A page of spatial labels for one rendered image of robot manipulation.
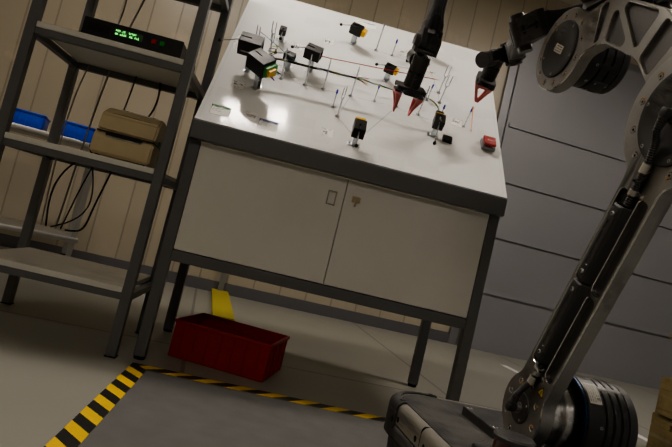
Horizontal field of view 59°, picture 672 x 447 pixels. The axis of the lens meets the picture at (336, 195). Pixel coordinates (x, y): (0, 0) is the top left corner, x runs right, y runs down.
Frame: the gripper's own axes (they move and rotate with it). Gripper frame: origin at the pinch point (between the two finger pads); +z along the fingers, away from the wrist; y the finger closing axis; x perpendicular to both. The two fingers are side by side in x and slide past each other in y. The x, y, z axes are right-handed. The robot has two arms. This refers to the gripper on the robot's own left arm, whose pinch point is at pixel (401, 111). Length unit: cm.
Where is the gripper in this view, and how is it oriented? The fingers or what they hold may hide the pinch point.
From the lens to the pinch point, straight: 206.2
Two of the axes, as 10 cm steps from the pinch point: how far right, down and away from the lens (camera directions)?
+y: -9.5, -2.5, -1.9
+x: 0.6, 4.5, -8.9
